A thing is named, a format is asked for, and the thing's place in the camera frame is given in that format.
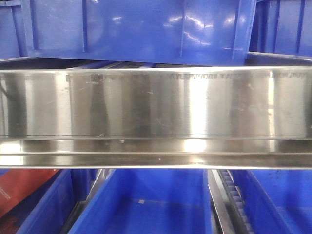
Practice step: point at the lower centre blue bin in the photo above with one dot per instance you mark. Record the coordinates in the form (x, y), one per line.
(149, 201)

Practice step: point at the blue bin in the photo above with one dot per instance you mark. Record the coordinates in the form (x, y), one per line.
(12, 33)
(282, 27)
(47, 212)
(276, 201)
(149, 201)
(192, 32)

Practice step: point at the upper centre blue bin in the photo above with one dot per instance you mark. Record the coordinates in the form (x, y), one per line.
(192, 32)

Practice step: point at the lower left blue bin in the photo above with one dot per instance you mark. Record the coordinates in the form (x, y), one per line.
(47, 212)

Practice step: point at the lower right blue bin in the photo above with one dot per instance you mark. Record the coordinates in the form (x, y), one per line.
(276, 201)

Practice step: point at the red package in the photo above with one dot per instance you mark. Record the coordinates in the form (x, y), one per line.
(18, 184)

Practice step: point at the upper right blue bin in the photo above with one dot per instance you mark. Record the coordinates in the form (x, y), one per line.
(282, 27)

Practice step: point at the upper left blue bin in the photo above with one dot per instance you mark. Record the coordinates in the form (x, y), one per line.
(12, 33)

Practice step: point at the stainless steel shelf rail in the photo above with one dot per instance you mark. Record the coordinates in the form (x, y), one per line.
(196, 117)

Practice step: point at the left roller track rail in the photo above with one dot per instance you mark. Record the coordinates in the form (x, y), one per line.
(87, 197)

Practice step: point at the roller track rail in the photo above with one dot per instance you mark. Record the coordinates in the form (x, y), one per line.
(227, 206)
(87, 197)

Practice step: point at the right roller track rail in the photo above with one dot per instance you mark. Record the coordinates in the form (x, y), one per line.
(227, 206)

